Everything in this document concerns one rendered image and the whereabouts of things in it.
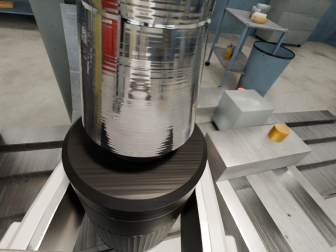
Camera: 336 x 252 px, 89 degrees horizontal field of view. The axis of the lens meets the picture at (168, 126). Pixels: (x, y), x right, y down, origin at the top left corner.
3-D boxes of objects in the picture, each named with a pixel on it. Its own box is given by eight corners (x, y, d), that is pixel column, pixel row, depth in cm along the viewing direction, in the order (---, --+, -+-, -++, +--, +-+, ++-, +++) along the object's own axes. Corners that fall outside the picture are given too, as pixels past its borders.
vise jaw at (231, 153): (295, 165, 28) (314, 150, 25) (215, 183, 23) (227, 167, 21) (271, 137, 32) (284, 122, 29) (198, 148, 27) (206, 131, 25)
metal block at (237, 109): (255, 135, 30) (275, 109, 25) (225, 139, 28) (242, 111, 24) (238, 115, 33) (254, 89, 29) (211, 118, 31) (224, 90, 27)
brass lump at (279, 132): (285, 141, 26) (293, 133, 24) (274, 143, 25) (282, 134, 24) (275, 130, 27) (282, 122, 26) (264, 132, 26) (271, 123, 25)
